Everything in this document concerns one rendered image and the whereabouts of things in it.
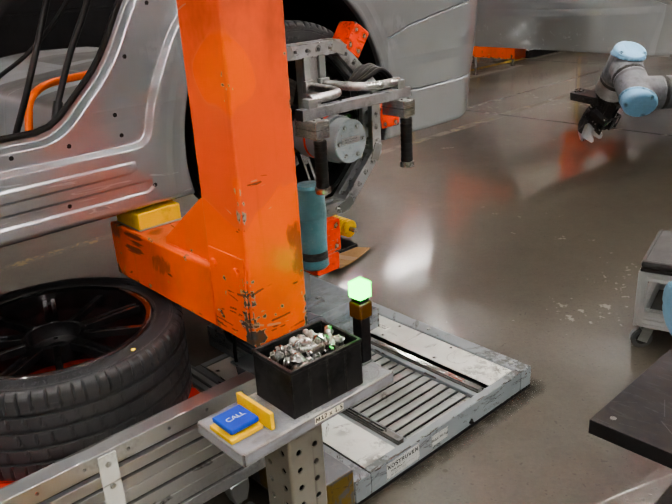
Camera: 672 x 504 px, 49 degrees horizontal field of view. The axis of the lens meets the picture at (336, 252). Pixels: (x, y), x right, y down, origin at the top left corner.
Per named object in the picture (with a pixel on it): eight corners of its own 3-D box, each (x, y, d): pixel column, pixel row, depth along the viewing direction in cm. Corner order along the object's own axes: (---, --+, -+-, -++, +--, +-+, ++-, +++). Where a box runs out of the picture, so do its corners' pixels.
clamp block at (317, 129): (308, 133, 203) (307, 114, 201) (330, 137, 196) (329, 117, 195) (294, 136, 200) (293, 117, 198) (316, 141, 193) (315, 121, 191)
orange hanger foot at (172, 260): (167, 256, 227) (150, 146, 214) (270, 305, 190) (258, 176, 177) (117, 272, 216) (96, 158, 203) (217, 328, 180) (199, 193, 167)
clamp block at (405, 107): (393, 112, 224) (392, 94, 222) (415, 115, 217) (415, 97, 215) (381, 114, 221) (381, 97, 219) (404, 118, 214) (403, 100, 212)
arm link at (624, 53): (620, 59, 200) (611, 35, 206) (603, 93, 210) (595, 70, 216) (653, 60, 201) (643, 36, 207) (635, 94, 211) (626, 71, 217)
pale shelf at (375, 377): (344, 357, 183) (344, 346, 182) (394, 382, 171) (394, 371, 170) (197, 433, 157) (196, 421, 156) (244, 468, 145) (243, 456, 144)
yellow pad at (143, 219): (158, 209, 218) (156, 193, 216) (183, 219, 209) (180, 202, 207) (116, 221, 210) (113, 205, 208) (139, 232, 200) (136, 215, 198)
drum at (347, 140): (322, 149, 234) (320, 105, 229) (370, 160, 219) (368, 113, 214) (288, 159, 225) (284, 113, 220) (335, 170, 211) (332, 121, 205)
